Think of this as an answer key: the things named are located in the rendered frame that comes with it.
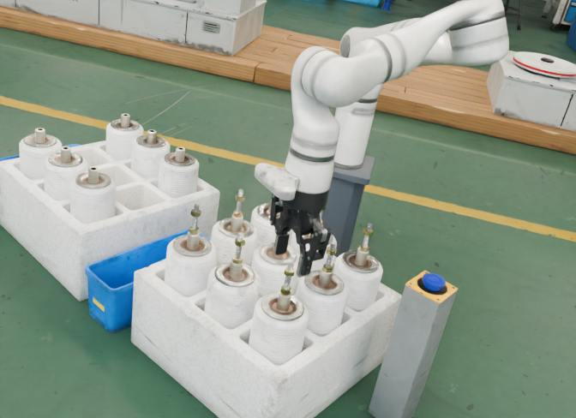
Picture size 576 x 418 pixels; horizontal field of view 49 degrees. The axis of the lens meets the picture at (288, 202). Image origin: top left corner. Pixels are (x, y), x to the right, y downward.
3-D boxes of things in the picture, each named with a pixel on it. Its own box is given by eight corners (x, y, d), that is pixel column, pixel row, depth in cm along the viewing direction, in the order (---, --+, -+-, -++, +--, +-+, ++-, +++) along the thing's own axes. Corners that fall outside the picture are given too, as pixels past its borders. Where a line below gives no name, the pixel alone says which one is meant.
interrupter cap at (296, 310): (285, 328, 105) (285, 325, 105) (251, 307, 109) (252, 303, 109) (312, 310, 111) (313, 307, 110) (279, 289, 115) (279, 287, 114)
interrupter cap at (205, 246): (195, 233, 127) (195, 229, 127) (219, 251, 123) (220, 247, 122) (165, 243, 122) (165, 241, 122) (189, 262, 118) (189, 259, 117)
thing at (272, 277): (245, 342, 127) (257, 268, 119) (239, 312, 136) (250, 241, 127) (291, 341, 130) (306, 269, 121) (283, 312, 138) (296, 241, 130)
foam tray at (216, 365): (257, 277, 160) (267, 216, 152) (384, 361, 140) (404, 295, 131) (129, 341, 132) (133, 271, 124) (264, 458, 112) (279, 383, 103)
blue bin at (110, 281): (189, 267, 159) (193, 226, 154) (218, 289, 153) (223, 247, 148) (81, 311, 138) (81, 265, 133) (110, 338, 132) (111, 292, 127)
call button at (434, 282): (427, 278, 114) (429, 269, 113) (447, 289, 112) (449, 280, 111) (416, 286, 111) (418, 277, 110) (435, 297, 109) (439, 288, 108)
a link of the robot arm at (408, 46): (389, 23, 89) (401, 81, 92) (513, -14, 102) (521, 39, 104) (350, 31, 97) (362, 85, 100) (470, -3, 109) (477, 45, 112)
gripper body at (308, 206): (342, 188, 97) (331, 239, 101) (311, 164, 103) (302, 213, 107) (302, 194, 93) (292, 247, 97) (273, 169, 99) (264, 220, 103)
